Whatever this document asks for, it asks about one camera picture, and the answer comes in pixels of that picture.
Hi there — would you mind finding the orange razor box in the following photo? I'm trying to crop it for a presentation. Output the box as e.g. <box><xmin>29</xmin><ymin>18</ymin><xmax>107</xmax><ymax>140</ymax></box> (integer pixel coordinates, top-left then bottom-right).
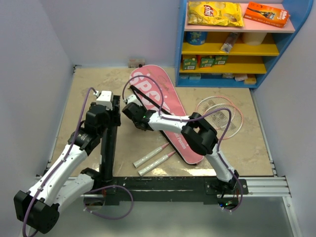
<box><xmin>243</xmin><ymin>1</ymin><xmax>290</xmax><ymax>28</ymax></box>

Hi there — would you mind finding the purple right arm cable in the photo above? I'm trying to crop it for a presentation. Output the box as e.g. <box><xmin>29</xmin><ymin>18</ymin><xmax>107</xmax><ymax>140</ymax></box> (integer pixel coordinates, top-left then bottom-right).
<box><xmin>122</xmin><ymin>75</ymin><xmax>244</xmax><ymax>213</ymax></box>

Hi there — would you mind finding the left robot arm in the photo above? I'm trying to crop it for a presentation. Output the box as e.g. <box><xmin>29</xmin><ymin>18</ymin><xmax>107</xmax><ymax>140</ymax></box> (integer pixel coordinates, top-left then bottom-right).
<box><xmin>13</xmin><ymin>91</ymin><xmax>120</xmax><ymax>237</ymax></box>

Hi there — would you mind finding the silver foil packet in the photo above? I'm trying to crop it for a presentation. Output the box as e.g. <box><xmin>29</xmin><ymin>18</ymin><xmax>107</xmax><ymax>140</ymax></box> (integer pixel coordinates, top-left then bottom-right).
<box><xmin>220</xmin><ymin>32</ymin><xmax>240</xmax><ymax>53</ymax></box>

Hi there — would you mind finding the cream round container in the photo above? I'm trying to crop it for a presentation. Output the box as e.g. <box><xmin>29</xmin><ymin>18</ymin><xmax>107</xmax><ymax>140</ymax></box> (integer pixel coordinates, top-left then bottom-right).
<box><xmin>241</xmin><ymin>32</ymin><xmax>267</xmax><ymax>46</ymax></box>

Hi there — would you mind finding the blue round tin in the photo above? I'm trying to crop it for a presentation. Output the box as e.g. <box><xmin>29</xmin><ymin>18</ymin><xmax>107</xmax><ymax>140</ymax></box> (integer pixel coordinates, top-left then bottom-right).
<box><xmin>185</xmin><ymin>31</ymin><xmax>207</xmax><ymax>45</ymax></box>

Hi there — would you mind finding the green box right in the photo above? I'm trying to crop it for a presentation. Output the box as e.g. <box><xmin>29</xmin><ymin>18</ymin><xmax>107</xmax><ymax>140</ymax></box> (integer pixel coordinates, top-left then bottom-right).
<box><xmin>214</xmin><ymin>55</ymin><xmax>228</xmax><ymax>65</ymax></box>

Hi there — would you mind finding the black shuttlecock tube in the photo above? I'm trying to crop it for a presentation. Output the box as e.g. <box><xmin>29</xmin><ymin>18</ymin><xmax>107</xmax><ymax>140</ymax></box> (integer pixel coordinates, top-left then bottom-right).
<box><xmin>99</xmin><ymin>126</ymin><xmax>118</xmax><ymax>182</ymax></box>

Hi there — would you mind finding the green box left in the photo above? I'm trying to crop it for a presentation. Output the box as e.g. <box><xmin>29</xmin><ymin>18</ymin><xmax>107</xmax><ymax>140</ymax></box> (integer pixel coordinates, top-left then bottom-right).
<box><xmin>182</xmin><ymin>57</ymin><xmax>197</xmax><ymax>71</ymax></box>

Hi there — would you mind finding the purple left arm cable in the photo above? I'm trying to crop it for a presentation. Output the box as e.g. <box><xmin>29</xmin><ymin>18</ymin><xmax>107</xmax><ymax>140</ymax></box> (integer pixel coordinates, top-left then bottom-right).
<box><xmin>22</xmin><ymin>86</ymin><xmax>135</xmax><ymax>237</ymax></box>

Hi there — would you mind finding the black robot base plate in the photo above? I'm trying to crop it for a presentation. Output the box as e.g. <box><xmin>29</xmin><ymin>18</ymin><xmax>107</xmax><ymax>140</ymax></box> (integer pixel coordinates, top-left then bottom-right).
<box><xmin>83</xmin><ymin>175</ymin><xmax>247</xmax><ymax>207</ymax></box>

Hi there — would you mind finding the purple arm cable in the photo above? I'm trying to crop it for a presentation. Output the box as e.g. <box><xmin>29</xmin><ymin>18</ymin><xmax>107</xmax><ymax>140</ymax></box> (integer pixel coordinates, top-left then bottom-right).
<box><xmin>22</xmin><ymin>86</ymin><xmax>135</xmax><ymax>237</ymax></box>
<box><xmin>122</xmin><ymin>75</ymin><xmax>244</xmax><ymax>213</ymax></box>

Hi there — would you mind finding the blue shelf unit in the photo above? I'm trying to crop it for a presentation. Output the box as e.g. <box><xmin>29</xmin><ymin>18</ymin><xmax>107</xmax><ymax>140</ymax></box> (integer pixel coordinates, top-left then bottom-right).
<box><xmin>175</xmin><ymin>0</ymin><xmax>316</xmax><ymax>89</ymax></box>

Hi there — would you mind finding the green box middle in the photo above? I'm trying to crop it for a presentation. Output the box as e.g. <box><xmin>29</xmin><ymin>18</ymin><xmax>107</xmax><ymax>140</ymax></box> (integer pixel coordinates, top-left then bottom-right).
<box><xmin>199</xmin><ymin>57</ymin><xmax>215</xmax><ymax>68</ymax></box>

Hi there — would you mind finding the yellow chips bag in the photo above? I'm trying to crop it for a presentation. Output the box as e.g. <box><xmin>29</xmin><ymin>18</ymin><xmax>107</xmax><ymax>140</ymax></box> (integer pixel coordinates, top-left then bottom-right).
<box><xmin>187</xmin><ymin>1</ymin><xmax>244</xmax><ymax>27</ymax></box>

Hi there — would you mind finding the black bag strap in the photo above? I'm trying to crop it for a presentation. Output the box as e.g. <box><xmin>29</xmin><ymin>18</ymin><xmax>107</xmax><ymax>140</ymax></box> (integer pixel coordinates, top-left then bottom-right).
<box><xmin>127</xmin><ymin>85</ymin><xmax>178</xmax><ymax>117</ymax></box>

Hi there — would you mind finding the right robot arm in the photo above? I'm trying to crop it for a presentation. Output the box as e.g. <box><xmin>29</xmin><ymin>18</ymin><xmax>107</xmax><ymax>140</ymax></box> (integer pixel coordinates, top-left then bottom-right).
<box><xmin>122</xmin><ymin>102</ymin><xmax>238</xmax><ymax>194</ymax></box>

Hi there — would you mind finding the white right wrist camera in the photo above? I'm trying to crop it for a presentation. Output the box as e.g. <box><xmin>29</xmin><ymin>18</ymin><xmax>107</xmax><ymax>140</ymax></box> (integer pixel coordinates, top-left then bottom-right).
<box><xmin>124</xmin><ymin>94</ymin><xmax>141</xmax><ymax>106</ymax></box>

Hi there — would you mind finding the green box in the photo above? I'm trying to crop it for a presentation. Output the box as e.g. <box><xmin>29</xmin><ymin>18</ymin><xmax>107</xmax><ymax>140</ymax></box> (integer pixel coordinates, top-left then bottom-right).
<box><xmin>214</xmin><ymin>55</ymin><xmax>228</xmax><ymax>65</ymax></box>
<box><xmin>182</xmin><ymin>57</ymin><xmax>197</xmax><ymax>71</ymax></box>
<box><xmin>199</xmin><ymin>57</ymin><xmax>215</xmax><ymax>68</ymax></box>

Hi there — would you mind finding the pink racket bag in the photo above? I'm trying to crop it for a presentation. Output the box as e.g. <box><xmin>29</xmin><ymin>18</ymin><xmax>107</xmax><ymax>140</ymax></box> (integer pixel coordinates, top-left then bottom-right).
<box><xmin>129</xmin><ymin>65</ymin><xmax>203</xmax><ymax>165</ymax></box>

